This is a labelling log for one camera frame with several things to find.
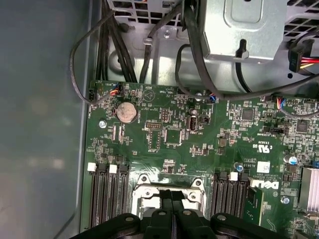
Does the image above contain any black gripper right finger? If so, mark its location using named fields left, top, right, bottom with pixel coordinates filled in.
left=171, top=190, right=285, bottom=239

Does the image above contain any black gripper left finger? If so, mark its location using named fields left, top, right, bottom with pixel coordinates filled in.
left=71, top=189, right=174, bottom=239

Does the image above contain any small CPU plate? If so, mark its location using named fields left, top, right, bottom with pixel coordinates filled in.
left=141, top=199, right=161, bottom=212

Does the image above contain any RAM slot with black clip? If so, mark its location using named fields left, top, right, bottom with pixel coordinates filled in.
left=119, top=165, right=130, bottom=217
left=97, top=163, right=110, bottom=226
left=211, top=171, right=229, bottom=221
left=238, top=172, right=250, bottom=220

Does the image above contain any CPU socket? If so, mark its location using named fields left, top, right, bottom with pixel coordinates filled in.
left=131, top=173, right=207, bottom=220

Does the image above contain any RAM slot with white clip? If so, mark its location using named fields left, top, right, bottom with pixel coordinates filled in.
left=108, top=164, right=120, bottom=222
left=87, top=163, right=100, bottom=229
left=228, top=171, right=239, bottom=220

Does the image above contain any green motherboard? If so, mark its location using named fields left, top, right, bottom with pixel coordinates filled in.
left=84, top=81, right=319, bottom=239

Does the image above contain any internal USB port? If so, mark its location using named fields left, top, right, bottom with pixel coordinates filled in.
left=186, top=116, right=199, bottom=131

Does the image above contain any round coin battery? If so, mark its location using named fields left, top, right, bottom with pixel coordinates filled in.
left=113, top=101, right=138, bottom=124

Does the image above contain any silver finned heat sink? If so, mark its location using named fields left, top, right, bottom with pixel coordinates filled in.
left=299, top=166, right=319, bottom=212

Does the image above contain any black open PC case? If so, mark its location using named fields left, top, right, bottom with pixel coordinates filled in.
left=0, top=0, right=319, bottom=239

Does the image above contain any black power connector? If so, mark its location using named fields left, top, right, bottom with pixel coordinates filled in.
left=288, top=39, right=315, bottom=73

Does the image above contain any silver metal drive cage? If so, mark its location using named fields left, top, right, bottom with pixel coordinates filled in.
left=199, top=0, right=287, bottom=63

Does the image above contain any thick black cable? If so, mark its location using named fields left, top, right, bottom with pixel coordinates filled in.
left=183, top=0, right=319, bottom=99

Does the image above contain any black cable with tie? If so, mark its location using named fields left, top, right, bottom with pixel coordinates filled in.
left=139, top=3, right=186, bottom=84

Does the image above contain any black cable bundle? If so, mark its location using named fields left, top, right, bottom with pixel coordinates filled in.
left=96, top=0, right=139, bottom=84

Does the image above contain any thin black wire loop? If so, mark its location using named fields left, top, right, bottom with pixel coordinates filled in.
left=69, top=9, right=120, bottom=104

